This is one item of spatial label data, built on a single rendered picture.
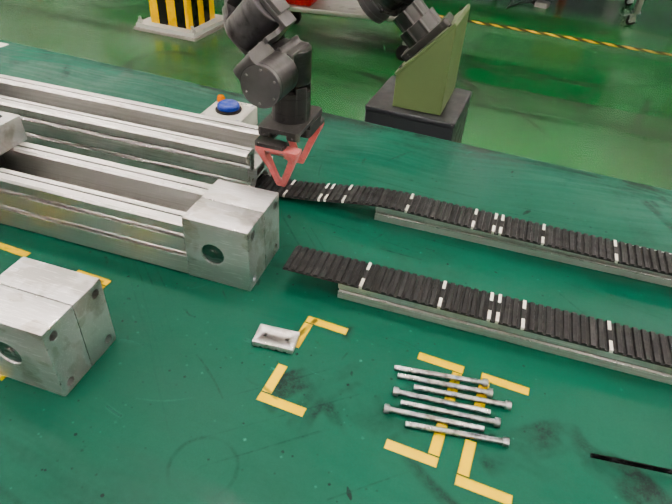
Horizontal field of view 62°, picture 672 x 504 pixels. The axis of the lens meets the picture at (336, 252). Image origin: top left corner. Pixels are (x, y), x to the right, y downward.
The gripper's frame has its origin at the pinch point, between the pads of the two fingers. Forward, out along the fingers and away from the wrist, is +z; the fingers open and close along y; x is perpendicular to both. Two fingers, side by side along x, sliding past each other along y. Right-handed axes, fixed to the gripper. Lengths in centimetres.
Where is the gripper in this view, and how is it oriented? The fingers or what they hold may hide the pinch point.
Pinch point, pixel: (290, 169)
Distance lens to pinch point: 90.9
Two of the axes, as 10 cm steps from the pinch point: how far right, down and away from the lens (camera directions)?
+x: 9.5, 2.4, -2.2
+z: -0.6, 7.8, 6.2
